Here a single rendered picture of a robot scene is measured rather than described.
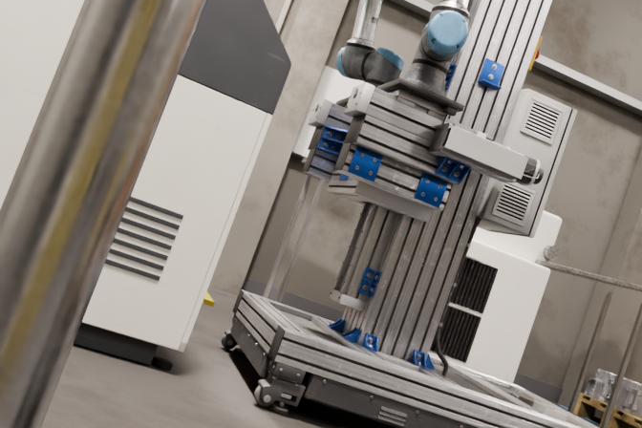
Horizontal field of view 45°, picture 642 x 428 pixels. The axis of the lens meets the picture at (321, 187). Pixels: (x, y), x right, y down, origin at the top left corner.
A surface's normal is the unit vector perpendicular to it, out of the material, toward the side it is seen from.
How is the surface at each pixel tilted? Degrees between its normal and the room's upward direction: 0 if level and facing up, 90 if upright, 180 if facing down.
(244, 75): 90
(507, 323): 90
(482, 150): 90
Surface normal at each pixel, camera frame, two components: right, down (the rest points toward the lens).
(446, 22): 0.00, 0.05
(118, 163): 0.72, 0.21
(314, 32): 0.25, 0.01
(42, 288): 0.47, 0.10
